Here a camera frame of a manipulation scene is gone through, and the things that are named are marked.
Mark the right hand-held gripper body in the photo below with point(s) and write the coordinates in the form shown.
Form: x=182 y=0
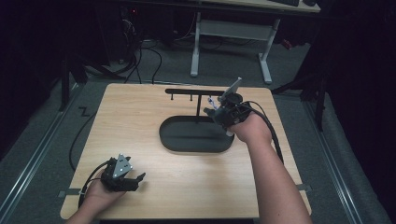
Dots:
x=232 y=112

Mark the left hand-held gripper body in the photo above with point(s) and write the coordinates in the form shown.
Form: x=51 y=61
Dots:
x=116 y=183

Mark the black hook rack with tray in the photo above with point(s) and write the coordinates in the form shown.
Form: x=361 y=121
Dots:
x=186 y=137

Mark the person's left hand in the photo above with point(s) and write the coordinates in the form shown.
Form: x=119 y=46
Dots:
x=98 y=199

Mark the person's right hand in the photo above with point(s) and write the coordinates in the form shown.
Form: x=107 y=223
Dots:
x=253 y=130

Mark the grey tape strip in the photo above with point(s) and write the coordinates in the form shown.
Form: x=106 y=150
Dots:
x=69 y=193
x=305 y=187

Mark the white-framed desk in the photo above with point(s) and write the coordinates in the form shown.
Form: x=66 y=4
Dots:
x=236 y=30

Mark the small red object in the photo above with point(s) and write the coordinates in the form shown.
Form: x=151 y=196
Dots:
x=287 y=44

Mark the black metal stand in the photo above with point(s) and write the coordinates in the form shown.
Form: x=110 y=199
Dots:
x=64 y=84
x=320 y=105

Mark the black computer tower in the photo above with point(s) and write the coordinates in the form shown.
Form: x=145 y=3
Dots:
x=129 y=28

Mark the black keyboard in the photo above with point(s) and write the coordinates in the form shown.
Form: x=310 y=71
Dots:
x=286 y=2

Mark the small black desk item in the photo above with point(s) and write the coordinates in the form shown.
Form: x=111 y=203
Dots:
x=309 y=2

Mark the metal floor rail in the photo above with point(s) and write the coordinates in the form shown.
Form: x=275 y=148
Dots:
x=34 y=155
x=333 y=161

